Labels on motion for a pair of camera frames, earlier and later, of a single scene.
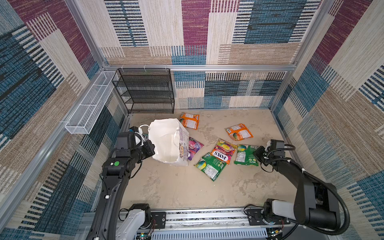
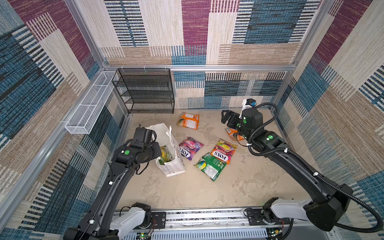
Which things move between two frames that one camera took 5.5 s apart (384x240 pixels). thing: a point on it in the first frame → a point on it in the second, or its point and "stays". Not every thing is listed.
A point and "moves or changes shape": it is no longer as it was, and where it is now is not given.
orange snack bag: [239, 132] stays
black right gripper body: [262, 155] → [235, 122]
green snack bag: [245, 155] → [165, 156]
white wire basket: [86, 116] stays
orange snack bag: [190, 120] stays
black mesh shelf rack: [145, 90] stays
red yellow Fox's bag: [223, 151] stays
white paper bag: [171, 141] moves or changes shape
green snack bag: [211, 166] stays
